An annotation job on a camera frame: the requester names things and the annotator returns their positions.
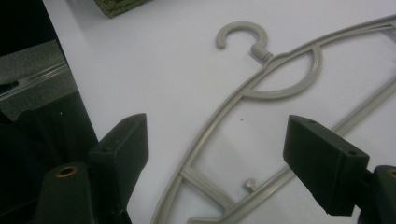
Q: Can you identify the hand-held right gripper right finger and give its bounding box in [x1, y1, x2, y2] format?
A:
[282, 114, 371, 217]

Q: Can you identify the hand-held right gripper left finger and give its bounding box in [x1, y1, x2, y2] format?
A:
[88, 113, 150, 218]

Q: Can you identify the grey plastic hanger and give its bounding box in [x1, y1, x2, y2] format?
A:
[150, 13, 396, 224]

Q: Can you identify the green woven basket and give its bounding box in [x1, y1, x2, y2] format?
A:
[92, 0, 154, 20]

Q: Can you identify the aluminium floor rail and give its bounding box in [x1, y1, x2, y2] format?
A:
[0, 61, 70, 102]

